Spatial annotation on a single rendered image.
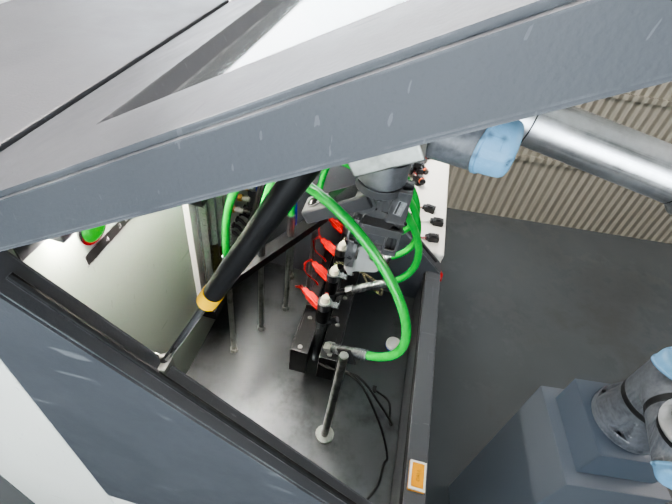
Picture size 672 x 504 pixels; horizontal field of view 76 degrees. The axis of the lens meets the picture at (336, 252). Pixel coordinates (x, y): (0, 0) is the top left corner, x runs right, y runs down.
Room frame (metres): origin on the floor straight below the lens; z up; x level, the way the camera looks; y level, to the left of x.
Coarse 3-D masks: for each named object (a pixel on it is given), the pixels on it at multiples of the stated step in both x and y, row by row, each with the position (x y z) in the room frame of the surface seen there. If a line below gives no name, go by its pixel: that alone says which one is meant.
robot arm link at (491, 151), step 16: (496, 128) 0.49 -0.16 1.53; (512, 128) 0.49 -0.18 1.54; (432, 144) 0.49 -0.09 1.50; (448, 144) 0.48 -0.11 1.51; (464, 144) 0.48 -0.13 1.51; (480, 144) 0.47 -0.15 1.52; (496, 144) 0.47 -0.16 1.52; (512, 144) 0.47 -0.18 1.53; (448, 160) 0.48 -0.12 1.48; (464, 160) 0.48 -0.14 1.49; (480, 160) 0.47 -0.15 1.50; (496, 160) 0.47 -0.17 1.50; (512, 160) 0.47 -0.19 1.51; (496, 176) 0.48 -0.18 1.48
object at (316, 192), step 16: (320, 192) 0.46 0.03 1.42; (224, 208) 0.55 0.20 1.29; (336, 208) 0.44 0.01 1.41; (224, 224) 0.55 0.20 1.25; (352, 224) 0.43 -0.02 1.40; (224, 240) 0.55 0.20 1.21; (368, 240) 0.42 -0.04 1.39; (224, 256) 0.55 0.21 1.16; (384, 272) 0.40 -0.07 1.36; (400, 304) 0.38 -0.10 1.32; (400, 320) 0.38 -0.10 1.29; (368, 352) 0.40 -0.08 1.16; (384, 352) 0.39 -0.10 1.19; (400, 352) 0.37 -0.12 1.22
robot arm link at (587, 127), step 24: (528, 120) 0.58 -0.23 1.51; (552, 120) 0.58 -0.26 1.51; (576, 120) 0.58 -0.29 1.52; (600, 120) 0.59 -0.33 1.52; (528, 144) 0.58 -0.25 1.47; (552, 144) 0.57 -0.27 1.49; (576, 144) 0.57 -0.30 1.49; (600, 144) 0.56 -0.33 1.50; (624, 144) 0.56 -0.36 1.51; (648, 144) 0.56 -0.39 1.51; (600, 168) 0.56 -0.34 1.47; (624, 168) 0.55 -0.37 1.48; (648, 168) 0.54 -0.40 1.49; (648, 192) 0.54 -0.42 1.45
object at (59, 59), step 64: (64, 0) 0.76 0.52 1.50; (128, 0) 0.81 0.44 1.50; (192, 0) 0.87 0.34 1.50; (0, 64) 0.50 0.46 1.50; (64, 64) 0.53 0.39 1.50; (128, 64) 0.57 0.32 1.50; (0, 128) 0.37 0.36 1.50; (0, 384) 0.23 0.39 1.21; (0, 448) 0.24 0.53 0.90; (64, 448) 0.23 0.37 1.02
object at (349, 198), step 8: (328, 192) 0.56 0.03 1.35; (336, 192) 0.55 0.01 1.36; (344, 192) 0.54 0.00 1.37; (352, 192) 0.53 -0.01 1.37; (360, 192) 0.53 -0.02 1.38; (312, 200) 0.54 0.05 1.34; (336, 200) 0.52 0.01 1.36; (344, 200) 0.52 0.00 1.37; (352, 200) 0.51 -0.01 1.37; (360, 200) 0.51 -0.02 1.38; (368, 200) 0.51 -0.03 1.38; (304, 208) 0.53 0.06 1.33; (312, 208) 0.52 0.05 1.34; (320, 208) 0.52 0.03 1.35; (344, 208) 0.51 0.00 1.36; (352, 208) 0.51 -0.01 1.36; (360, 208) 0.51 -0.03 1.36; (368, 208) 0.51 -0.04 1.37; (304, 216) 0.52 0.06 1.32; (312, 216) 0.52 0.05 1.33; (320, 216) 0.52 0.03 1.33; (328, 216) 0.52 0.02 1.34
